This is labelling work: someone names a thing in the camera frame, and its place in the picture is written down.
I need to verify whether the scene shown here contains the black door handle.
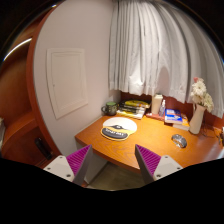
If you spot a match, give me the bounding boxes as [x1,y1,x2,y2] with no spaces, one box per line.
[34,138,52,160]

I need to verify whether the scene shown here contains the white curtain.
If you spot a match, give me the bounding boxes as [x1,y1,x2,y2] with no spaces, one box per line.
[109,0,224,117]

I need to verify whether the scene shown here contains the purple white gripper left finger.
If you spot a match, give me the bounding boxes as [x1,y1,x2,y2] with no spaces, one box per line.
[44,145,93,186]

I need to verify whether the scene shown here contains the white pink flowers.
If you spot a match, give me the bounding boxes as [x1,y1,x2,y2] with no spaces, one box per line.
[190,77,214,112]

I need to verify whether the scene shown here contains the white book under blue book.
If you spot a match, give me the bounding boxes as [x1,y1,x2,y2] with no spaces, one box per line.
[173,114,190,131]

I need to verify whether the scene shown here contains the white vase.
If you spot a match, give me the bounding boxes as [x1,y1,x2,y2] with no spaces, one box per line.
[189,105,206,134]

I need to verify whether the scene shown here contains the wooden desk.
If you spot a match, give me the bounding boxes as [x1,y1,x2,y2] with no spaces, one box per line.
[75,112,224,173]

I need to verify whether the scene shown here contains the stack of yellow books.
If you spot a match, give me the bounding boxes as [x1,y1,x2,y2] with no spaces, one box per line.
[117,100,151,119]

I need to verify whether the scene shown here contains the wooden door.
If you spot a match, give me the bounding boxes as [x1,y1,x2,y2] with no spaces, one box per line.
[0,8,60,168]

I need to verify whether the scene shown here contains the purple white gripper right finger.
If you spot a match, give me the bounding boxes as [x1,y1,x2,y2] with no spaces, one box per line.
[135,144,182,184]

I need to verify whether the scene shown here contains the dark green mug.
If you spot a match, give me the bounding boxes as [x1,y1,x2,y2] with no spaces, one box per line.
[101,102,117,116]

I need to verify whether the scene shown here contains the clear plastic bottle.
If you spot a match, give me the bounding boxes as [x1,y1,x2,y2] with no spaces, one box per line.
[159,100,166,117]

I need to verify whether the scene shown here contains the white wall panel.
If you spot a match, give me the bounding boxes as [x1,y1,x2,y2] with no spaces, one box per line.
[46,48,88,119]

